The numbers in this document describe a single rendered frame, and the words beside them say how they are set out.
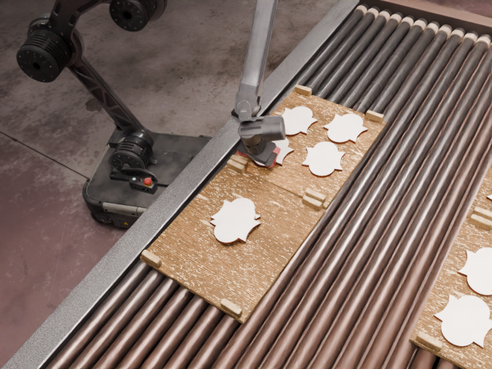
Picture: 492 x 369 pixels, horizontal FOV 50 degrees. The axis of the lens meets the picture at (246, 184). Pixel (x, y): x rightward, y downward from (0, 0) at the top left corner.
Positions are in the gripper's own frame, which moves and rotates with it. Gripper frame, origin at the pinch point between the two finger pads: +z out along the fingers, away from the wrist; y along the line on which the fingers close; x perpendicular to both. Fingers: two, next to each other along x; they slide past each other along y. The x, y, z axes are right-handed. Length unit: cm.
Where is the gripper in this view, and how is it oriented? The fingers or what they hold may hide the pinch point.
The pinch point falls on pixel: (263, 159)
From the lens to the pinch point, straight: 163.3
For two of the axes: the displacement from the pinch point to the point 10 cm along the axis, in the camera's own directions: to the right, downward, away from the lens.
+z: 2.5, 3.9, 8.9
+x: 5.0, -8.4, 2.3
